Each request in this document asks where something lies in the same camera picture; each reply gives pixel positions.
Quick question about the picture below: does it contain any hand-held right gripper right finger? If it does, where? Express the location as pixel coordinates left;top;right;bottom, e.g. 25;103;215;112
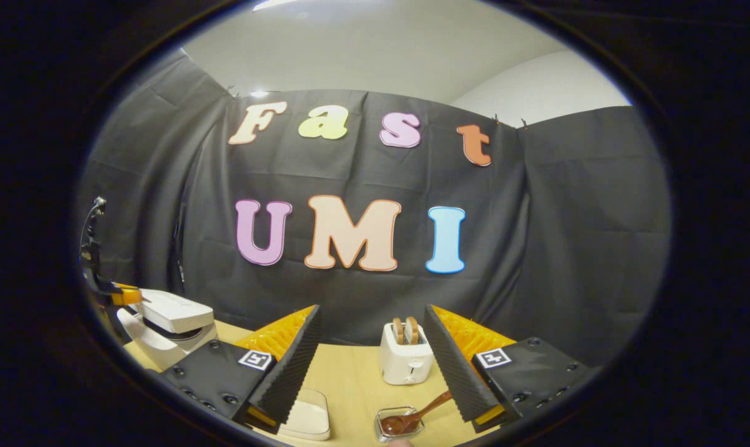
425;304;601;434

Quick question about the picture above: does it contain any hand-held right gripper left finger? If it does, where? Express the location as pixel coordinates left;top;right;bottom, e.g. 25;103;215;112
161;304;323;435

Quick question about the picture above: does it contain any clear box of white rice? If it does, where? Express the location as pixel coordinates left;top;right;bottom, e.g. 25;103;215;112
279;388;331;441

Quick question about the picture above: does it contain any white rice cooker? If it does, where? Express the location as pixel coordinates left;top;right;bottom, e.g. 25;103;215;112
115;289;218;372

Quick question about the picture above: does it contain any brown wooden spoon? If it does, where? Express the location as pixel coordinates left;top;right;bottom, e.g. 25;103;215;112
380;390;453;435

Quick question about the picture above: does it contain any white toaster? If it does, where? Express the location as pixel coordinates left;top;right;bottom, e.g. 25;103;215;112
379;321;435;386

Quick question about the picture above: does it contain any black backdrop cloth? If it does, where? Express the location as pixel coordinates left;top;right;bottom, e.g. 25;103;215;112
77;50;671;367

